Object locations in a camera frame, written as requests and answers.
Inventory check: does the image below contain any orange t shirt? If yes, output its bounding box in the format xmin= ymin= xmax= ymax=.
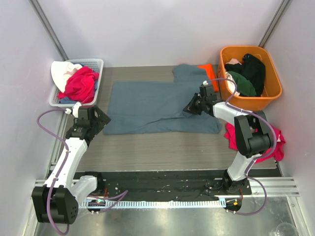
xmin=197 ymin=64 xmax=219 ymax=92

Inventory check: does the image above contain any grey-blue t shirt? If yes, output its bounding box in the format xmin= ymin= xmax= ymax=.
xmin=103 ymin=64 xmax=222 ymax=135

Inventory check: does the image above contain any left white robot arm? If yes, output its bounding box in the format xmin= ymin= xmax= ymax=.
xmin=31 ymin=105 xmax=111 ymax=225

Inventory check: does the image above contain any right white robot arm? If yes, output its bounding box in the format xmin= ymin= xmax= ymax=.
xmin=184 ymin=84 xmax=277 ymax=194

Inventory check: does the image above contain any blue cloth in basket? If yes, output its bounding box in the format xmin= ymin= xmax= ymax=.
xmin=59 ymin=97 xmax=76 ymax=104

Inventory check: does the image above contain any white garment in tub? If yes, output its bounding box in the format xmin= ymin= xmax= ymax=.
xmin=224 ymin=58 xmax=241 ymax=96

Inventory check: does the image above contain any pink shirt in basket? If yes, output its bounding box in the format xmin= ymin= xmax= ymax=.
xmin=58 ymin=66 xmax=99 ymax=104

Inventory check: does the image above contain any white perforated basket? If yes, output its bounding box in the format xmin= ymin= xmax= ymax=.
xmin=49 ymin=59 xmax=103 ymax=108

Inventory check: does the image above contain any dark green garment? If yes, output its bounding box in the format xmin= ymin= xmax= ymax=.
xmin=228 ymin=71 xmax=256 ymax=97

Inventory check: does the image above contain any orange plastic tub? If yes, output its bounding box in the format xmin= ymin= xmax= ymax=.
xmin=217 ymin=46 xmax=283 ymax=111

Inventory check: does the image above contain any white cloth in basket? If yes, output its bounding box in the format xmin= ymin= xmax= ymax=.
xmin=51 ymin=61 xmax=83 ymax=92

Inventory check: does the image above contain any black garment in tub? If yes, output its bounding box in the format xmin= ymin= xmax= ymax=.
xmin=224 ymin=54 xmax=266 ymax=97

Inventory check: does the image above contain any pink shirt on table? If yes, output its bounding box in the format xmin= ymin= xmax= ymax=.
xmin=224 ymin=123 xmax=286 ymax=163

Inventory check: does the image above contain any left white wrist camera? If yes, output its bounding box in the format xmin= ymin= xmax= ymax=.
xmin=64 ymin=102 xmax=82 ymax=118

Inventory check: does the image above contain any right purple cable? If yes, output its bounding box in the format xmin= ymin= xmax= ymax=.
xmin=206 ymin=78 xmax=276 ymax=216

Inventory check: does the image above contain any purple cable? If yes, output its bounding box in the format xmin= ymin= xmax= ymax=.
xmin=36 ymin=109 xmax=129 ymax=235
xmin=206 ymin=78 xmax=276 ymax=216

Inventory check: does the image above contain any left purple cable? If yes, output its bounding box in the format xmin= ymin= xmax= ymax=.
xmin=36 ymin=109 xmax=129 ymax=235

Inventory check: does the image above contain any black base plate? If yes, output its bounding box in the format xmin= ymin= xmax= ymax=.
xmin=73 ymin=169 xmax=254 ymax=201

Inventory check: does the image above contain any white slotted cable duct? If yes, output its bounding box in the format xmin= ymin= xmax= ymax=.
xmin=79 ymin=198 xmax=226 ymax=209

